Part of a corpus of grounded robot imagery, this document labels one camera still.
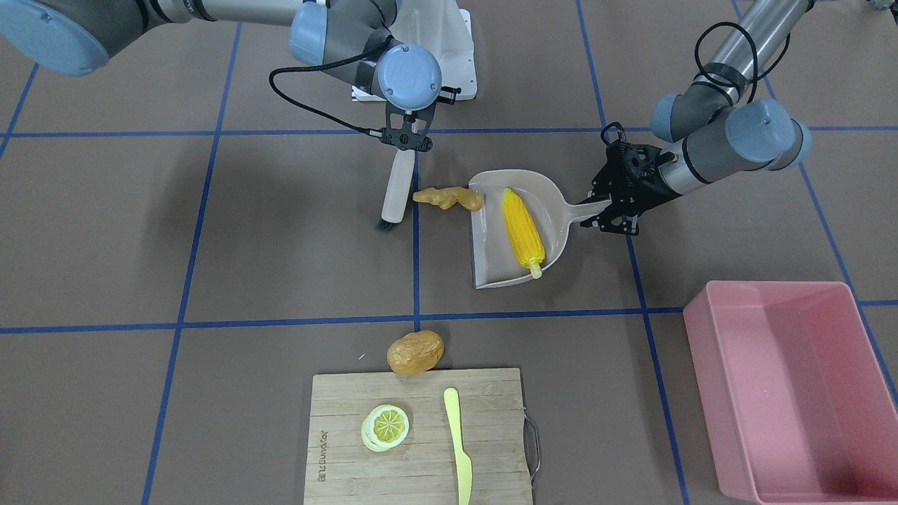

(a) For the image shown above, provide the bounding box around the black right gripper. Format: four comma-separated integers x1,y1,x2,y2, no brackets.
380,105,434,152

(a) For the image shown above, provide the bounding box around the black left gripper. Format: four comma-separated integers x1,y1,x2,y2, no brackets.
579,126,678,236

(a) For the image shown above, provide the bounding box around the wooden hand brush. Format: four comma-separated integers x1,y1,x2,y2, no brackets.
377,150,416,232

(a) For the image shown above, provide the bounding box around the orange toy ginger piece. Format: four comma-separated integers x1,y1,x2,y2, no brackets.
413,187,485,212

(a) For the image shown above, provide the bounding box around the beige plastic dustpan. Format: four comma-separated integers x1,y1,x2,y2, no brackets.
469,169,610,290

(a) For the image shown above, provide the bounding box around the yellow toy corn cob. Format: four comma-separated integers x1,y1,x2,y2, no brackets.
502,188,546,279

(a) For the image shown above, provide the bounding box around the brown toy potato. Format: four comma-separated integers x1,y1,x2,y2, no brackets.
386,330,445,377

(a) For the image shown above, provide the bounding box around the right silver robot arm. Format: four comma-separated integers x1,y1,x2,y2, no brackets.
1,1,459,152

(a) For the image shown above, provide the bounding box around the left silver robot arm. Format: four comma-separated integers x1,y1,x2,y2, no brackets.
580,1,815,236

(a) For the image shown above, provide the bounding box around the pink plastic bin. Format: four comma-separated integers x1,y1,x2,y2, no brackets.
683,281,897,504

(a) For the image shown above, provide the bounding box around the yellow plastic knife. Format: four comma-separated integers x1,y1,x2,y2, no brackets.
443,387,474,504

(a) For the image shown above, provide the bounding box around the yellow lemon slice toy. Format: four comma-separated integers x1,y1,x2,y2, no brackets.
361,405,410,452

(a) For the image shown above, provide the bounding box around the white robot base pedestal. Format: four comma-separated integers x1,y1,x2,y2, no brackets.
351,7,479,102

